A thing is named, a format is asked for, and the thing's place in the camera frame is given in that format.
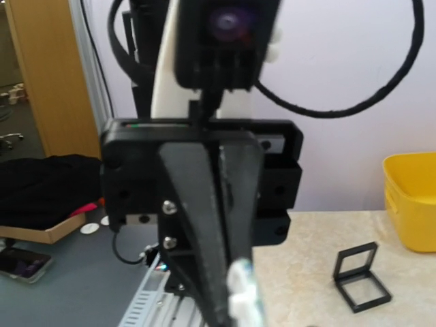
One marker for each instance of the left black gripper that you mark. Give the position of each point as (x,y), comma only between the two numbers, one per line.
(214,190)

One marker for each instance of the black brooch box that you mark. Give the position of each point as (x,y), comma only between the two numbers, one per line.
(360,273)

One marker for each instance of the yellow plastic basket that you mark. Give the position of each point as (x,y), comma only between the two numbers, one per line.
(409,191)

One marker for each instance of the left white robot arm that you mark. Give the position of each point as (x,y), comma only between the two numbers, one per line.
(146,58)

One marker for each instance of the black cloth in cardboard tray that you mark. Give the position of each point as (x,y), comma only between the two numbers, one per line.
(44,200)

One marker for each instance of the smartphone on grey floor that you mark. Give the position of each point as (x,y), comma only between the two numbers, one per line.
(24,265)

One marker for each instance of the wooden cabinet panel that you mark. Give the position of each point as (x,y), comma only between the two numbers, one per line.
(48,57)

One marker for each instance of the aluminium front frame rail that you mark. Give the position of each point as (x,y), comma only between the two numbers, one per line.
(159,303)

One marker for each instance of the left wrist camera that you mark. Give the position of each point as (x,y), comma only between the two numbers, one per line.
(211,55)

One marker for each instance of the left aluminium corner post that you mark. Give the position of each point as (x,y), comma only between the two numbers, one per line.
(97,85)

